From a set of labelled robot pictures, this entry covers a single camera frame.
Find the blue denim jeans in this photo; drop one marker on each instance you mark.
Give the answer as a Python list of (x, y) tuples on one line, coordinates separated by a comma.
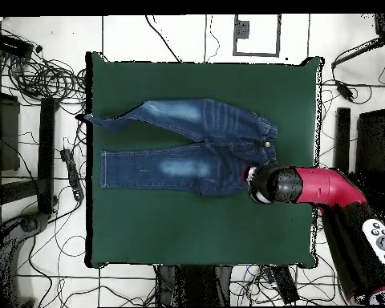
[(195, 144)]

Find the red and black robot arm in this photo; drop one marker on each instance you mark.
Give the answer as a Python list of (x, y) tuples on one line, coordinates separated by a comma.
[(324, 186)]

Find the dark green table cloth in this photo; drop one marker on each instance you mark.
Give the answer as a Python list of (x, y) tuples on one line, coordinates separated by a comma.
[(179, 231)]

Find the black floor bar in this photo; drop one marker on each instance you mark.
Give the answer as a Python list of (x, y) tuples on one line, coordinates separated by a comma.
[(285, 285)]

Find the black power adapter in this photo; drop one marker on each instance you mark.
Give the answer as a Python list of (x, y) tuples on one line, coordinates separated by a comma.
[(345, 90)]

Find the black rod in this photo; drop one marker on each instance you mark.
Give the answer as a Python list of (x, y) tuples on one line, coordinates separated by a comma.
[(359, 51)]

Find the black power strip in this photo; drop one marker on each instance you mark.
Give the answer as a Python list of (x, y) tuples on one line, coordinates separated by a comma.
[(72, 173)]

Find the grey stand foot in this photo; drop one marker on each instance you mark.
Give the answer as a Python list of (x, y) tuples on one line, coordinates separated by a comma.
[(29, 223)]

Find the black metal frame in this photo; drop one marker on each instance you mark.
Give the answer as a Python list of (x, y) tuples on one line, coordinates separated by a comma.
[(341, 138), (46, 144)]

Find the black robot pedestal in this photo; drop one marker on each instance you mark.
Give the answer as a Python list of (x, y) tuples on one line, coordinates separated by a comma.
[(192, 285)]

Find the black network switch box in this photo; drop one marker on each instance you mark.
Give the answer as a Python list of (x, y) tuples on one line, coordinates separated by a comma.
[(11, 45)]

